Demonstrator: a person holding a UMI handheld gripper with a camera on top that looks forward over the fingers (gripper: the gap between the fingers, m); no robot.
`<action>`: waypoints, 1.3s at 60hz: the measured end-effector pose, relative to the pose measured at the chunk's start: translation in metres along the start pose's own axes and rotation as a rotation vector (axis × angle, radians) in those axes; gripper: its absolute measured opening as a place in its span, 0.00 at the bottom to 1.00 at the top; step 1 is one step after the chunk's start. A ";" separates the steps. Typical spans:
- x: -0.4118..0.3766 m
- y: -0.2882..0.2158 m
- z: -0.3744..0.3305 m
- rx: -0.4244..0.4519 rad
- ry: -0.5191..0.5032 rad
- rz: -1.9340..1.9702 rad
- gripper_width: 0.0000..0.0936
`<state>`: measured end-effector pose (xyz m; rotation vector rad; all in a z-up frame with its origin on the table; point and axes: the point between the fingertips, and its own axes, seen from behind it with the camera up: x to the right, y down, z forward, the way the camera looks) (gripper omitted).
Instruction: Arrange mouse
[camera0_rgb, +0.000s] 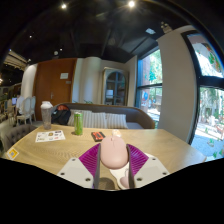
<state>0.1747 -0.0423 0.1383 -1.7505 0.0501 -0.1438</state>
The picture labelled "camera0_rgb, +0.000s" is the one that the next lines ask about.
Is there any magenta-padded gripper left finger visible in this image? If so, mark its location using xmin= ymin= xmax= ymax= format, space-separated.
xmin=57 ymin=143 xmax=102 ymax=190

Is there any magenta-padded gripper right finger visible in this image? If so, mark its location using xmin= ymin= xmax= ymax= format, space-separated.
xmin=125 ymin=143 xmax=170 ymax=190

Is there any pink computer mouse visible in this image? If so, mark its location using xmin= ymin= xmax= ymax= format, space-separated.
xmin=100 ymin=135 xmax=129 ymax=169

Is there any small black and red box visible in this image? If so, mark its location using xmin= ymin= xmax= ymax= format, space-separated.
xmin=90 ymin=131 xmax=107 ymax=142

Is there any printed paper leaflet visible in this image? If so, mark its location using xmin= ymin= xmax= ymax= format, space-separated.
xmin=35 ymin=129 xmax=67 ymax=143

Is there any green drink can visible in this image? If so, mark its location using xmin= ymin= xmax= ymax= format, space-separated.
xmin=73 ymin=111 xmax=84 ymax=136

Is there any small white crumpled tissue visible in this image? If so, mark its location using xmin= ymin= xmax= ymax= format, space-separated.
xmin=111 ymin=129 xmax=123 ymax=138

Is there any striped cushion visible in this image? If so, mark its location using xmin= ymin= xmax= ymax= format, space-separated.
xmin=82 ymin=111 xmax=108 ymax=129
xmin=105 ymin=113 xmax=129 ymax=130
xmin=68 ymin=109 xmax=86 ymax=127

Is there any brown curved sofa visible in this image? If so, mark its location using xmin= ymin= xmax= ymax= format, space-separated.
xmin=51 ymin=102 xmax=156 ymax=130

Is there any black and orange backpack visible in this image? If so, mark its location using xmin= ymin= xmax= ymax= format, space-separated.
xmin=50 ymin=104 xmax=72 ymax=126

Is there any clear shaker bottle white lid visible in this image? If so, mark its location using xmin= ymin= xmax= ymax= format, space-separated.
xmin=40 ymin=100 xmax=54 ymax=131

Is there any yellow square sticker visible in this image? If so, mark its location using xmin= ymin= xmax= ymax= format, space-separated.
xmin=6 ymin=148 xmax=20 ymax=160

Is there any grey tufted armchair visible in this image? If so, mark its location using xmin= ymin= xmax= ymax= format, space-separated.
xmin=0 ymin=123 xmax=38 ymax=153

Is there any narrow dark-framed window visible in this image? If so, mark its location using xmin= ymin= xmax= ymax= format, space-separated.
xmin=134 ymin=49 xmax=163 ymax=129

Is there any group of white chairs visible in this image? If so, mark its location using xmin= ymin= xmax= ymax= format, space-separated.
xmin=14 ymin=95 xmax=37 ymax=126

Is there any large dark-framed window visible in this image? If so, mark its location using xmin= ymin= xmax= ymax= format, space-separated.
xmin=181 ymin=29 xmax=224 ymax=163

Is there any arched framed mirror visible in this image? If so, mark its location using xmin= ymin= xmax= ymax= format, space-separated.
xmin=101 ymin=67 xmax=129 ymax=108

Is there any brown wooden door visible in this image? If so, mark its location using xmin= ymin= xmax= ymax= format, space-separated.
xmin=32 ymin=58 xmax=78 ymax=122

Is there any group of ceiling spotlights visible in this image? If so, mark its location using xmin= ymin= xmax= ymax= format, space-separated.
xmin=59 ymin=0 xmax=137 ymax=10

